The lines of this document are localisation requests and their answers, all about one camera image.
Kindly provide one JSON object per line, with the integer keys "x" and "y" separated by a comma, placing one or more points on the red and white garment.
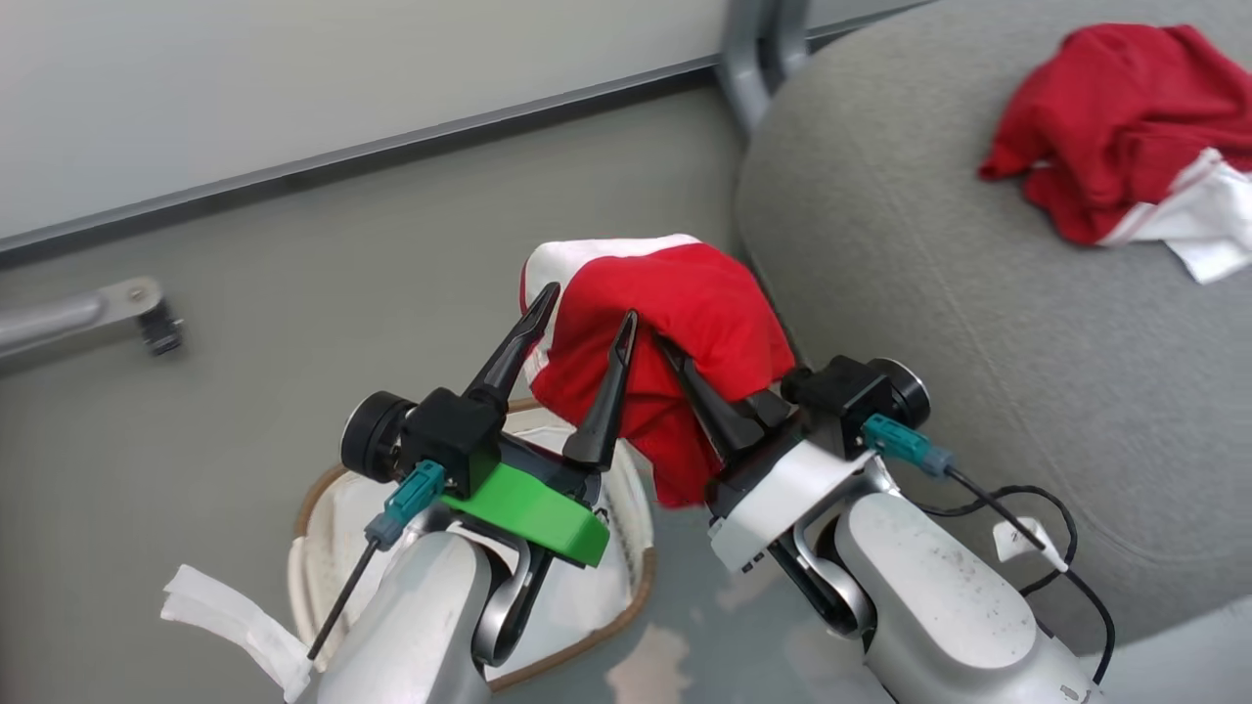
{"x": 1105, "y": 117}
{"x": 685, "y": 293}

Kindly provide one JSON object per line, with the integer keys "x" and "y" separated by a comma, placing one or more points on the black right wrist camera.
{"x": 851, "y": 391}

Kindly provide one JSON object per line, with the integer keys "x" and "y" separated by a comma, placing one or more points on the grey double partition post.
{"x": 763, "y": 59}

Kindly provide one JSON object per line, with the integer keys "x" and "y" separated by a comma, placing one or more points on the black caster wheel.
{"x": 161, "y": 330}

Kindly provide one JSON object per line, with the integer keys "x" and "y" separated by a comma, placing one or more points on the grey partition bottom rail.
{"x": 391, "y": 147}

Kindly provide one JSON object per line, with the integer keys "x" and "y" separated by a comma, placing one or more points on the grey fabric sofa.
{"x": 978, "y": 313}

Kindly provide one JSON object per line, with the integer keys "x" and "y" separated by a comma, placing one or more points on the white tape tag, small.
{"x": 1022, "y": 538}

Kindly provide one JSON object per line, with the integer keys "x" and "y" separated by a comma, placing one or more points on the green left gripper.
{"x": 528, "y": 513}

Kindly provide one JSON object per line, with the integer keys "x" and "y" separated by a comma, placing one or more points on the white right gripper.
{"x": 782, "y": 489}

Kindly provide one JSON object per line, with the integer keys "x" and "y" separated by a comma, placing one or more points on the white brown-rimmed laundry basket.
{"x": 328, "y": 533}

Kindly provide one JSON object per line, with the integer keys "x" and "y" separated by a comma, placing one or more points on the white tape tag, long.
{"x": 235, "y": 616}

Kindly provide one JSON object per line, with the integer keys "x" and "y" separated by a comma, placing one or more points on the grey metal partition foot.
{"x": 68, "y": 313}

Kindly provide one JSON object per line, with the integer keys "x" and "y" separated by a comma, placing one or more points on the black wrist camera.
{"x": 445, "y": 430}
{"x": 851, "y": 391}

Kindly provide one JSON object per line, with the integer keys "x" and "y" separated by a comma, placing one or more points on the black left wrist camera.
{"x": 445, "y": 430}

